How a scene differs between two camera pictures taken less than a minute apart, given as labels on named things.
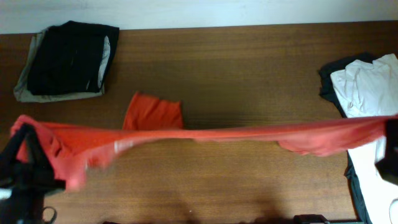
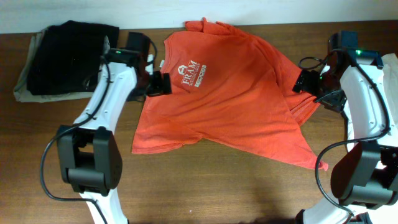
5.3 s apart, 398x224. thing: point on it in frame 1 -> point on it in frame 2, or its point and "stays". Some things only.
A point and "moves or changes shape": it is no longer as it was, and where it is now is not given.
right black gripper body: x=387 y=167 -> x=326 y=91
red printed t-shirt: x=71 y=151 moves or changes shape
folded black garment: x=73 y=58 stays
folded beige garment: x=21 y=91 stays
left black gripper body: x=36 y=178 -> x=152 y=84
